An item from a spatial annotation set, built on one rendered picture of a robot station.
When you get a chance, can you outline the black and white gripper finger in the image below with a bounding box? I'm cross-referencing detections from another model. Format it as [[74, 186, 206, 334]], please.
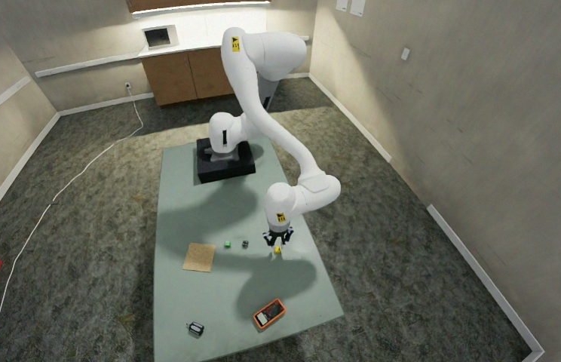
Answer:
[[263, 232, 277, 252], [280, 226, 294, 250]]

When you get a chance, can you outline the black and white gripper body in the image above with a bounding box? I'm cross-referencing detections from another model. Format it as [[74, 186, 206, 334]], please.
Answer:
[[268, 229, 288, 238]]

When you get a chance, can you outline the beige mat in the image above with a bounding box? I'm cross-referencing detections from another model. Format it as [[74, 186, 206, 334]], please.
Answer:
[[182, 243, 216, 272]]

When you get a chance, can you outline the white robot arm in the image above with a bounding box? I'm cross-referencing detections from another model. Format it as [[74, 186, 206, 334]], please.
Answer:
[[204, 26, 341, 232]]

